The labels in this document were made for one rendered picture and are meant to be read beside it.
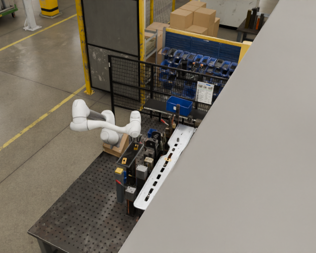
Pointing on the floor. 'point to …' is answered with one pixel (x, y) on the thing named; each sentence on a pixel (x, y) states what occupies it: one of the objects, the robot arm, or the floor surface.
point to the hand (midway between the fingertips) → (136, 144)
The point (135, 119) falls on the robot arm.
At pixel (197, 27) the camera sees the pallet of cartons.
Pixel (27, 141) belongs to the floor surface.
